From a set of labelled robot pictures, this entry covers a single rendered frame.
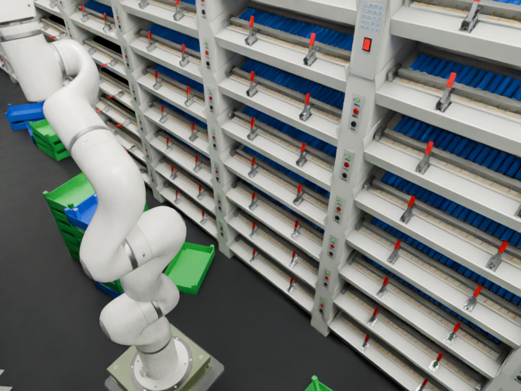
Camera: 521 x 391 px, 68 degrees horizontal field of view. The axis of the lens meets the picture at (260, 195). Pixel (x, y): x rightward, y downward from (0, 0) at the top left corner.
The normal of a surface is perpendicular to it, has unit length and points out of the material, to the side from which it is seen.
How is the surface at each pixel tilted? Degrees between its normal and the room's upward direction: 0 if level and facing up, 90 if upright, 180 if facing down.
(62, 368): 0
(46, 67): 78
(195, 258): 0
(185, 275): 0
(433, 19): 23
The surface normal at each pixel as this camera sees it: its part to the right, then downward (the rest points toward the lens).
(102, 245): -0.24, -0.04
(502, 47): -0.65, 0.71
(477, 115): -0.27, -0.54
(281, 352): 0.00, -0.77
